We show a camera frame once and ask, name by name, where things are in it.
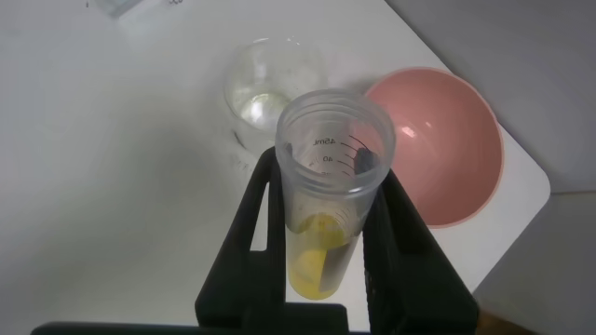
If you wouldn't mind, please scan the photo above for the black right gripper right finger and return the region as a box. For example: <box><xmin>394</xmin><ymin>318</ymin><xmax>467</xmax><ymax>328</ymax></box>
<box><xmin>362</xmin><ymin>168</ymin><xmax>481</xmax><ymax>335</ymax></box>

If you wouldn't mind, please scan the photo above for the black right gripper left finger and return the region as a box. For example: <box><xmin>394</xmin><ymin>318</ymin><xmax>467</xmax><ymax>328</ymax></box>
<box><xmin>195</xmin><ymin>145</ymin><xmax>288</xmax><ymax>328</ymax></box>

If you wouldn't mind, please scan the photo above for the yellow pigment plastic test tube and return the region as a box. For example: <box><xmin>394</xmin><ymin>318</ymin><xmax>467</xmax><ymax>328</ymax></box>
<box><xmin>274</xmin><ymin>87</ymin><xmax>398</xmax><ymax>302</ymax></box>

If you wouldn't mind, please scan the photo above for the clear glass beaker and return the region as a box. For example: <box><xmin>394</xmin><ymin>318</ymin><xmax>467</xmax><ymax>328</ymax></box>
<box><xmin>223</xmin><ymin>36</ymin><xmax>328</xmax><ymax>174</ymax></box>

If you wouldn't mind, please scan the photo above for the pink plastic bowl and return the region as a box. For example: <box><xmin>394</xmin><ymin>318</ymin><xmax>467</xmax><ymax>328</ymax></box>
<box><xmin>364</xmin><ymin>66</ymin><xmax>506</xmax><ymax>230</ymax></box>

